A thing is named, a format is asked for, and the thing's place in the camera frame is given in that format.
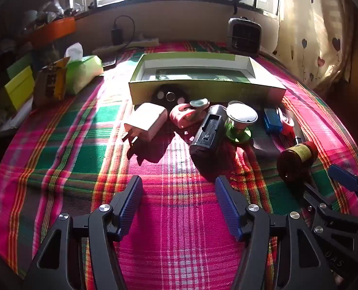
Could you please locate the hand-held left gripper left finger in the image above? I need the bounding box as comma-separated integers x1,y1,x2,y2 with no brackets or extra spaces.
22,175,144,290

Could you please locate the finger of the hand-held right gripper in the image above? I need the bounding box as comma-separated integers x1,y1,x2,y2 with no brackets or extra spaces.
328,164,358,218
301,182,358,243

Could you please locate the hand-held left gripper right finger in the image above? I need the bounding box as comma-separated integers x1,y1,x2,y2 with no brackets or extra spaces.
214,175,334,290

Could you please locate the brown bottle with red cap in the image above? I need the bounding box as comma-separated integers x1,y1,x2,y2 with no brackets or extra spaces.
277,141,319,185

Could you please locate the black folding knife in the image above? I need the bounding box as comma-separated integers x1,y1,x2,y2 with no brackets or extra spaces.
288,110,307,145

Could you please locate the black battery case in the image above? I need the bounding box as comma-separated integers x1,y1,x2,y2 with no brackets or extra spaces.
189,104,228,165

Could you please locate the blue transparent box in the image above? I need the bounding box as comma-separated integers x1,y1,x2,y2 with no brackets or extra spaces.
263,107,284,135

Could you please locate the white charger plug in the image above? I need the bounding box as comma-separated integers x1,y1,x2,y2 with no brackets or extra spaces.
121,103,167,146

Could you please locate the green knob with white top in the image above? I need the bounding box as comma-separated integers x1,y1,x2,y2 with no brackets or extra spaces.
224,100,258,143

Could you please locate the black round disc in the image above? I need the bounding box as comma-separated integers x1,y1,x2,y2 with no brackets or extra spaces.
151,85,189,108

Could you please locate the green cardboard box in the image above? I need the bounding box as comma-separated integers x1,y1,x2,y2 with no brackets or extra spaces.
128,52,287,106

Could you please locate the plaid blanket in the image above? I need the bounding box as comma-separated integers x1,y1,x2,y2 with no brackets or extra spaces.
0,40,358,290

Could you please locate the green tissue pack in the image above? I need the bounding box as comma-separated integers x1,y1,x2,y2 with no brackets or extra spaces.
65,43,104,95

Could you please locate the black phone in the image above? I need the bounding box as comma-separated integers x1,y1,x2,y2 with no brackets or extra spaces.
102,55,118,69

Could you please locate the yellow snack packet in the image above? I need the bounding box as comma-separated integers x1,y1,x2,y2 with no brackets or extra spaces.
33,57,71,106

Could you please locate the heart print curtain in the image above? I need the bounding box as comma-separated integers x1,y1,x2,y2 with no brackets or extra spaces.
273,0,356,93

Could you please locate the yellow-green box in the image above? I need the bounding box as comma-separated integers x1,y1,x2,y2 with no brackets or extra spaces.
4,66,36,112

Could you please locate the white power strip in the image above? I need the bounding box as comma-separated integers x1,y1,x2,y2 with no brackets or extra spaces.
93,38,160,55

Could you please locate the small grey heater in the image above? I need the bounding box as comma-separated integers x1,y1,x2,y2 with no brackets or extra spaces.
227,16,262,54

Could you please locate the pile of mixed clutter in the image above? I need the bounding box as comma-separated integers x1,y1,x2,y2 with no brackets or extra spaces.
22,0,83,28

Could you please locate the black adapter with cable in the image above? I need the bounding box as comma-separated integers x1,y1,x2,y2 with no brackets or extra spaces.
111,16,136,46

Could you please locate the black strap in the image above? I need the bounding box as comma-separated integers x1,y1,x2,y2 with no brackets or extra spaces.
232,0,246,15

